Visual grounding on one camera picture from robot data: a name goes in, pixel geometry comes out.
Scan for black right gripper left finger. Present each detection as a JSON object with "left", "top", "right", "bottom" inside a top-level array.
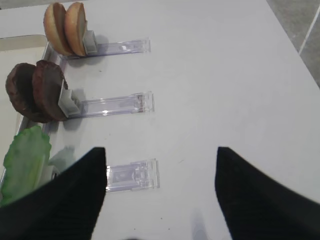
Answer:
[{"left": 0, "top": 147, "right": 107, "bottom": 240}]

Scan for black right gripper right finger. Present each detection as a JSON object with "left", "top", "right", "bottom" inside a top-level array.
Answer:
[{"left": 214, "top": 147, "right": 320, "bottom": 240}]

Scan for upright green lettuce leaf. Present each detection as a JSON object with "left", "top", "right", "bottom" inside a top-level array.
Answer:
[{"left": 0, "top": 125, "right": 52, "bottom": 207}]

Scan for clear pusher track lettuce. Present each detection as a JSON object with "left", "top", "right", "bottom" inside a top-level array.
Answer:
[{"left": 39, "top": 157, "right": 161, "bottom": 193}]

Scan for clear pusher track patties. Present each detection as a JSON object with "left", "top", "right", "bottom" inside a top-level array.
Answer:
[{"left": 58, "top": 89, "right": 155, "bottom": 119}]

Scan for dark brown meat patty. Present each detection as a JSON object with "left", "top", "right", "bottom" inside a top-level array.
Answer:
[{"left": 32, "top": 60, "right": 68, "bottom": 122}]

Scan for thin brown meat patty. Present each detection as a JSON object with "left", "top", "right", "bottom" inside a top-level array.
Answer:
[{"left": 5, "top": 62, "right": 52, "bottom": 123}]

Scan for clear pusher track right buns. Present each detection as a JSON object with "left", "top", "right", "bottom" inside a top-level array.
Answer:
[{"left": 61, "top": 30, "right": 151, "bottom": 60}]

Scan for golden bun half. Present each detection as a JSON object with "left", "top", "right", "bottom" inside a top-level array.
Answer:
[{"left": 64, "top": 2, "right": 87, "bottom": 56}]

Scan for sesame bun top half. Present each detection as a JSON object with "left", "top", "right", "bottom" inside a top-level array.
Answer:
[{"left": 43, "top": 2, "right": 74, "bottom": 56}]

